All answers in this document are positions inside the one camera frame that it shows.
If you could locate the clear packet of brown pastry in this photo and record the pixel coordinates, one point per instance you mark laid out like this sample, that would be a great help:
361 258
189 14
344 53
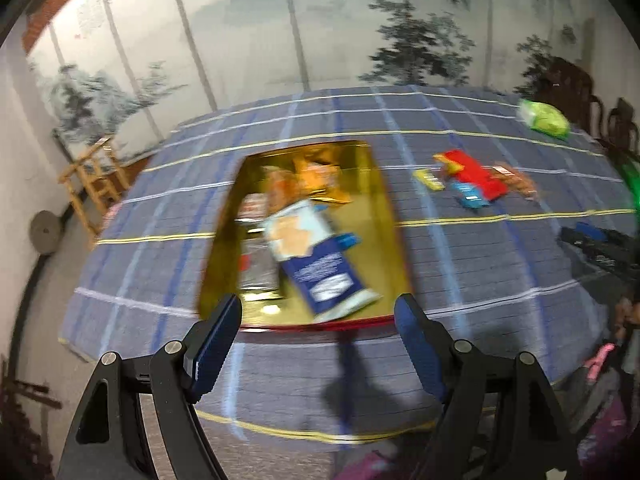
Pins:
517 182

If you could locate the red and gold tin box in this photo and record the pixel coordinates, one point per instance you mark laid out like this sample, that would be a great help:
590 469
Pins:
380 270

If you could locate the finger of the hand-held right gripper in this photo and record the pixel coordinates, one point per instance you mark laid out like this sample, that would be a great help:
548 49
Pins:
595 231
600 257

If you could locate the navy blue snack packet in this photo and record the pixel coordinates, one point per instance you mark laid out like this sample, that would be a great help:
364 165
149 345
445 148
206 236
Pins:
325 275

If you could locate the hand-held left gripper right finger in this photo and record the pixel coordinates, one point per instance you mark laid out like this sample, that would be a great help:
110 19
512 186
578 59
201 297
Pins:
420 345

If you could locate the person's pink patterned clothing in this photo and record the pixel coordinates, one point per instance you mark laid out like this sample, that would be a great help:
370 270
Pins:
607 410

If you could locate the dark wooden stand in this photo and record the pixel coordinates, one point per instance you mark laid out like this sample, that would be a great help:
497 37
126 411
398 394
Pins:
20 400

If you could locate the bamboo chair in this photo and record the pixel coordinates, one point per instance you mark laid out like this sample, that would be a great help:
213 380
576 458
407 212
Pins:
100 186

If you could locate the small blue snack packet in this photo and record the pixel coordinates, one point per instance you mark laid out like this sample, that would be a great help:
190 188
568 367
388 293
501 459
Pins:
347 240
470 199

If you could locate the pale biscuit packet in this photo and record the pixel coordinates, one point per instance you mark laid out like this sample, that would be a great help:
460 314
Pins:
295 232

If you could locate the green snack bag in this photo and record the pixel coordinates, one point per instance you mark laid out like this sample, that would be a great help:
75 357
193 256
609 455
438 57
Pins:
544 119

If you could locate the landscape painted folding screen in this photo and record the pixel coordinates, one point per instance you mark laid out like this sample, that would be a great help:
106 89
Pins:
300 20

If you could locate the brown and red snack packet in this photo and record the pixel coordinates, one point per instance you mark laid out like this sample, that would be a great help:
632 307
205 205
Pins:
251 206

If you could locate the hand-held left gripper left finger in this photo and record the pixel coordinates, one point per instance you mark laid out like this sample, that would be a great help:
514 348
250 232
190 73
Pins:
220 345

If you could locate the orange snack packet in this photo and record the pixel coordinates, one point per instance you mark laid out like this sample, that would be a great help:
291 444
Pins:
320 180

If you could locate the dark grey snack packet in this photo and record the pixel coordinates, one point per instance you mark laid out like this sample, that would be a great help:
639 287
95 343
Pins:
260 265

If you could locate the round grey millstone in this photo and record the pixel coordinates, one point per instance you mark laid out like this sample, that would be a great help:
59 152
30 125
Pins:
45 232

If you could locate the dark carved wooden chair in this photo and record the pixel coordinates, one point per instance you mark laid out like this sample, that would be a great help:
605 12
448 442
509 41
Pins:
570 87
622 127

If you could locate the small yellow snack packet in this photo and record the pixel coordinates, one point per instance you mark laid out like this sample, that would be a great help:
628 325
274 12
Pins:
429 180

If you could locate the clear packet of nuts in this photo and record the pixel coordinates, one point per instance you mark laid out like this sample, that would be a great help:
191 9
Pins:
282 190

